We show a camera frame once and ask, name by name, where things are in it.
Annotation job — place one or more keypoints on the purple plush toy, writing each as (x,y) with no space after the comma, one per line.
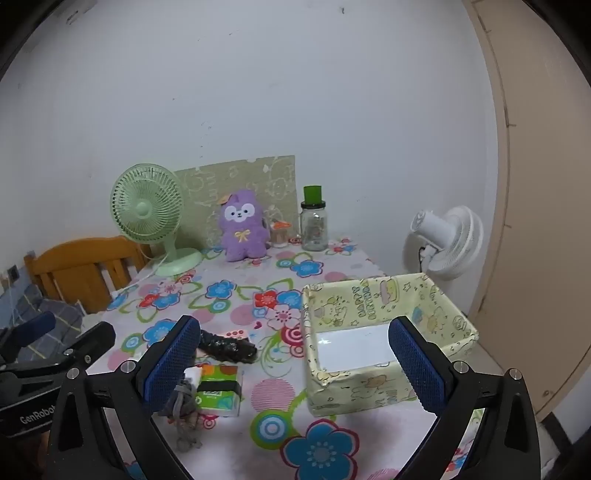
(242,226)

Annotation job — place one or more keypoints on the white standing fan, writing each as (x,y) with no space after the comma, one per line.
(455,244)

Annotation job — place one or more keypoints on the black clothing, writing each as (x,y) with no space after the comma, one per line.
(226,348)

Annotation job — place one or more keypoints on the floral tablecloth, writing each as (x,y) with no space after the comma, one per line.
(277,415)

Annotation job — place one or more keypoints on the beige door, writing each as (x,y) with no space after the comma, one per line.
(545,184)

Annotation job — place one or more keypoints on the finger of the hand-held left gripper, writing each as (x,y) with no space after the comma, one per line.
(32,328)
(94,339)

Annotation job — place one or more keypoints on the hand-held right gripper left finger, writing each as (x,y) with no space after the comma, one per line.
(171,364)

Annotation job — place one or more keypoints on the green desk fan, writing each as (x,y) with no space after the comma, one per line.
(145,210)

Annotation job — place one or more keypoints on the yellow cartoon print box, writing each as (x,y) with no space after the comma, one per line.
(351,295)

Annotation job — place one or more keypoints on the green patterned paper board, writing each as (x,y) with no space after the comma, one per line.
(203,194)

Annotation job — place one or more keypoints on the green tissue pack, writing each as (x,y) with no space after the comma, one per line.
(221,397)

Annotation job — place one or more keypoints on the plaid blanket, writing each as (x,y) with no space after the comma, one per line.
(60,318)

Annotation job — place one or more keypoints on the glass jar green lid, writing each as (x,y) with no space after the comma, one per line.
(314,226)

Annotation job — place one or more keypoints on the wooden chair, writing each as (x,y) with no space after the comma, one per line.
(78,267)

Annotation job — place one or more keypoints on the toothpick holder orange lid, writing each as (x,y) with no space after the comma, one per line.
(280,233)

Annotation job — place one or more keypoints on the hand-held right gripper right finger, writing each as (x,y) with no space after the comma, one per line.
(415,364)

